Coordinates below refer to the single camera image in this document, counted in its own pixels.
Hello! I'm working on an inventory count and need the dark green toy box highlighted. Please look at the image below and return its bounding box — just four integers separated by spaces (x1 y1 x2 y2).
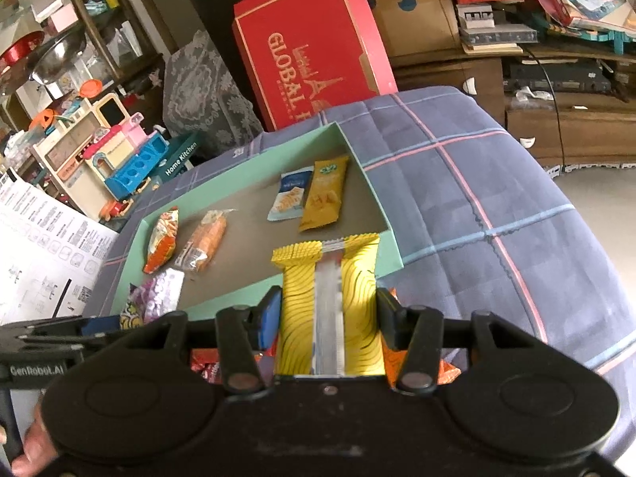
149 132 204 190

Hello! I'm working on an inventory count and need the black cable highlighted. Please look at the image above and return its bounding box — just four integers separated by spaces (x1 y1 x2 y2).
525 45 568 170

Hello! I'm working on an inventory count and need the toy kitchen playset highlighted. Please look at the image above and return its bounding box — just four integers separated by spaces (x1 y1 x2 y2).
30 92 172 219

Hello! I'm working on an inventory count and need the wooden cabinet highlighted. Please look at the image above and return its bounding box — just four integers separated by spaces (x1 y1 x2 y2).
390 40 636 170

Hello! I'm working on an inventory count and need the white instruction sheet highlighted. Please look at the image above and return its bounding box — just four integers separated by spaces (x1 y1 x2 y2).
0 169 120 326

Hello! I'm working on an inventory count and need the glass display cabinet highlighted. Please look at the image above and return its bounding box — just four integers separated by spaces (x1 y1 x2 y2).
0 0 167 103

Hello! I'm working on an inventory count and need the yellow snack bar packet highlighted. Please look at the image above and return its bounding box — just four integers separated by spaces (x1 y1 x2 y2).
298 155 351 233

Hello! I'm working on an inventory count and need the person's left hand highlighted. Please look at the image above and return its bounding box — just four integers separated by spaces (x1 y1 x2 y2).
0 400 58 477

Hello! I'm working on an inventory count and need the red gift box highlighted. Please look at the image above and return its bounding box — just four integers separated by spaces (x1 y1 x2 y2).
233 0 398 132

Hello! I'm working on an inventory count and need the yellow wavy-striped snack packet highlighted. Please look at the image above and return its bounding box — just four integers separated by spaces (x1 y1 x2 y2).
271 235 388 377

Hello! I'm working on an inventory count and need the green cardboard box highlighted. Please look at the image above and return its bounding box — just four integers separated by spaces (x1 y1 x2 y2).
107 122 405 321

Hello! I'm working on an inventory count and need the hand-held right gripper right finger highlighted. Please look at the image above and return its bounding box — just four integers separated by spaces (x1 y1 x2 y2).
375 288 540 393

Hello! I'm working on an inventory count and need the orange chip packet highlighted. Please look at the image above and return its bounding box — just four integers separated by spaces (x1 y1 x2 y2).
143 207 180 275

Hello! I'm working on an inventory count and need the grey lace cloth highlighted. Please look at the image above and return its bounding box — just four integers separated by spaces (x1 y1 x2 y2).
162 30 264 170

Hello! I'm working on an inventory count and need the purple candy packet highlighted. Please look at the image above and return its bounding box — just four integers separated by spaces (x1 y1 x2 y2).
119 267 186 331

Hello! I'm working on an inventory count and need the black set-top device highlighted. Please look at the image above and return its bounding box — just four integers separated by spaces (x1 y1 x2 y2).
504 60 612 94

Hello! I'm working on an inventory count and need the bear print cardboard box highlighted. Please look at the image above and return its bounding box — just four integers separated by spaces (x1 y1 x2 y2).
358 0 468 58

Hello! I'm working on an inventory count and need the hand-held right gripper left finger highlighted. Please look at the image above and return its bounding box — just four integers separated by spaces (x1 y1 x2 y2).
119 285 284 394

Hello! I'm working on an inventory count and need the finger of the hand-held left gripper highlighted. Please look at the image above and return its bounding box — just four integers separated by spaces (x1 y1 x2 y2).
15 334 107 356
0 315 122 339

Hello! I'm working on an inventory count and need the blue toy tray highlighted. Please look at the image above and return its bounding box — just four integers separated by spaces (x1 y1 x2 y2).
104 136 167 202

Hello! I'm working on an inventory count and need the small red toy car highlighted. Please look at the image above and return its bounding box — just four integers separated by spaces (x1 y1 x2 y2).
98 198 135 220

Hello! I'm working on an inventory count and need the red orange snack packet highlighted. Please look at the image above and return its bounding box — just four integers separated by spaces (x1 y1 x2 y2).
191 348 227 383

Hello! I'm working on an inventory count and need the blue white snack packet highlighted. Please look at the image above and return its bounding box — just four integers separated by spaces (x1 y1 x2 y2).
267 168 315 223

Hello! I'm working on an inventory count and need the grey toy station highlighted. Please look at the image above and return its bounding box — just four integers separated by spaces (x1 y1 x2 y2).
456 2 540 54

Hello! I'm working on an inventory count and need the clear orange cracker packet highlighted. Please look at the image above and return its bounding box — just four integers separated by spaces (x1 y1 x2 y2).
174 209 228 274

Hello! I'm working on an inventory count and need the metal bowl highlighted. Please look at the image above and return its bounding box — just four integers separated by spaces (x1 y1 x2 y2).
27 27 87 85

